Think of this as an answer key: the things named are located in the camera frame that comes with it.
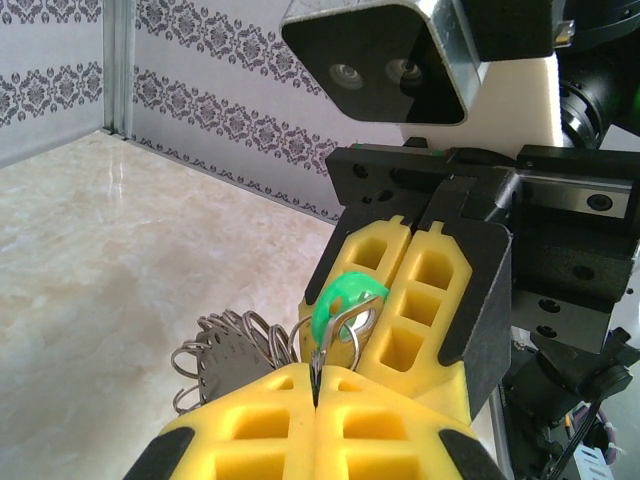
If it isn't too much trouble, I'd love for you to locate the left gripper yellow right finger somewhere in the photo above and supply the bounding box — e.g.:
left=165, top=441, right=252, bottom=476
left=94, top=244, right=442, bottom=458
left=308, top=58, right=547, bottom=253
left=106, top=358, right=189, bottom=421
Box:
left=314, top=364, right=502, bottom=480

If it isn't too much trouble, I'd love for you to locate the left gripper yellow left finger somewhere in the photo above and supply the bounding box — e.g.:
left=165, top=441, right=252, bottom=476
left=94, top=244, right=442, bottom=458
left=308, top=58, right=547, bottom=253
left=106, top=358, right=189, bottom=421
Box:
left=122, top=362, right=319, bottom=480

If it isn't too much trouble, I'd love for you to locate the key with green cover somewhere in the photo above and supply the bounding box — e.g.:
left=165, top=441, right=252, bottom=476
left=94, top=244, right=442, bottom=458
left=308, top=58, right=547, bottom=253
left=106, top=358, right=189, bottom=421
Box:
left=310, top=269, right=392, bottom=374

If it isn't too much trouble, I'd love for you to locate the right white camera bracket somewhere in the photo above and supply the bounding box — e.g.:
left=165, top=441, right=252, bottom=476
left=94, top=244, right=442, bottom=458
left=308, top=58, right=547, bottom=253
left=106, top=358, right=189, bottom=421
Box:
left=398, top=53, right=565, bottom=152

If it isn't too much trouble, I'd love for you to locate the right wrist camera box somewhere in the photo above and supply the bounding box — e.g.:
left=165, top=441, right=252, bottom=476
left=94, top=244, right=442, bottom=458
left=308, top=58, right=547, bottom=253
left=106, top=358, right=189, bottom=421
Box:
left=278, top=0, right=484, bottom=127

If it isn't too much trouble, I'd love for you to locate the aluminium frame post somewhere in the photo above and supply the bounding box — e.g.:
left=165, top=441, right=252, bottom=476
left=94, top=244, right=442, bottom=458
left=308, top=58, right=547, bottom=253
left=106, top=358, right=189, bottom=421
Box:
left=101, top=0, right=137, bottom=142

